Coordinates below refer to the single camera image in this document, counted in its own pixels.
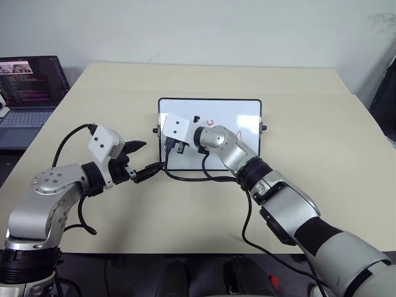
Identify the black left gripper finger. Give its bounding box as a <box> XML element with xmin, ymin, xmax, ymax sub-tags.
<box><xmin>123</xmin><ymin>140</ymin><xmax>147</xmax><ymax>155</ymax></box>
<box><xmin>129</xmin><ymin>163</ymin><xmax>163</xmax><ymax>184</ymax></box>

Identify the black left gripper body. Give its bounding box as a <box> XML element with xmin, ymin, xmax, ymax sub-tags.
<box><xmin>107</xmin><ymin>150</ymin><xmax>133</xmax><ymax>186</ymax></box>

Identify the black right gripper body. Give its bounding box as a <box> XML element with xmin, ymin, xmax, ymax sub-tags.
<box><xmin>171</xmin><ymin>138</ymin><xmax>191</xmax><ymax>156</ymax></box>

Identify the small black-framed whiteboard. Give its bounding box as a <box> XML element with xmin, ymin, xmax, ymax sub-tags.
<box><xmin>158</xmin><ymin>98</ymin><xmax>264</xmax><ymax>172</ymax></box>

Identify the grey open laptop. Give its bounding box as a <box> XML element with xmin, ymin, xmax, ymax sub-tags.
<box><xmin>0</xmin><ymin>55</ymin><xmax>71</xmax><ymax>151</ymax></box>

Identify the large dark object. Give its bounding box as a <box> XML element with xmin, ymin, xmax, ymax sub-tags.
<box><xmin>369</xmin><ymin>53</ymin><xmax>396</xmax><ymax>145</ymax></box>

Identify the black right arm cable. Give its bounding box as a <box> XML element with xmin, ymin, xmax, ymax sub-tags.
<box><xmin>160</xmin><ymin>137</ymin><xmax>329</xmax><ymax>297</ymax></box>

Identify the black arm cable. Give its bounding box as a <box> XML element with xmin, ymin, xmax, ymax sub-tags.
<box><xmin>160</xmin><ymin>137</ymin><xmax>329</xmax><ymax>297</ymax></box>
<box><xmin>52</xmin><ymin>123</ymin><xmax>98</xmax><ymax>236</ymax></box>

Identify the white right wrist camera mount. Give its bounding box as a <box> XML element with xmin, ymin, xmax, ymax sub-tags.
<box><xmin>162</xmin><ymin>112</ymin><xmax>195</xmax><ymax>145</ymax></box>

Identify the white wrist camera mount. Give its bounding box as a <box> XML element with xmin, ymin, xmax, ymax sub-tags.
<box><xmin>162</xmin><ymin>112</ymin><xmax>195</xmax><ymax>145</ymax></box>
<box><xmin>87</xmin><ymin>124</ymin><xmax>126</xmax><ymax>190</ymax></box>

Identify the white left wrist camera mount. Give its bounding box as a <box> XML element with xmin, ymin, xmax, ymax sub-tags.
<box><xmin>87</xmin><ymin>124</ymin><xmax>126</xmax><ymax>190</ymax></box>

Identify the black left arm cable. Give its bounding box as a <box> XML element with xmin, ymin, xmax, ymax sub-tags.
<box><xmin>52</xmin><ymin>123</ymin><xmax>98</xmax><ymax>236</ymax></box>

